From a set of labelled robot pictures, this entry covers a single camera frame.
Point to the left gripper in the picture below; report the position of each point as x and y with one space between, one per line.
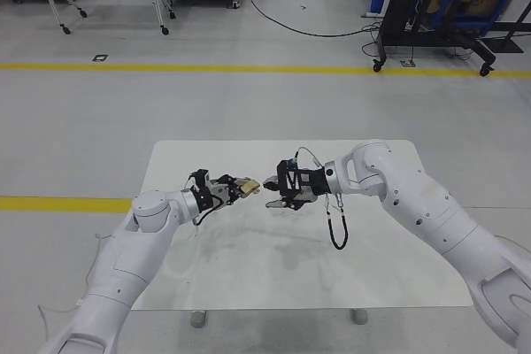
212 195

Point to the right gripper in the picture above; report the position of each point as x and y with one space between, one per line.
320 183

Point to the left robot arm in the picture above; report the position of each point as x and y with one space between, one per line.
128 261

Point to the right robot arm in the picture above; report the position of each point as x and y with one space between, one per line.
447 221

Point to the grey table leg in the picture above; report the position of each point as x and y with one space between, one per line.
198 318
359 316

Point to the white wheeled stand leg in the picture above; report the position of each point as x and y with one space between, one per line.
163 20
62 20

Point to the floor socket plate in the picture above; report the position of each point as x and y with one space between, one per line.
408 63
100 58

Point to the black wheeled cart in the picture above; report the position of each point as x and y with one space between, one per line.
425 31

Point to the black stand base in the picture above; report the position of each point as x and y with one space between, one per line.
513 37

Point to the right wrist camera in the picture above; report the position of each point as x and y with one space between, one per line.
288 179

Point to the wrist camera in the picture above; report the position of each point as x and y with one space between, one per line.
201 177
288 179

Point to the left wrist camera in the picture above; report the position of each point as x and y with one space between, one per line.
201 177

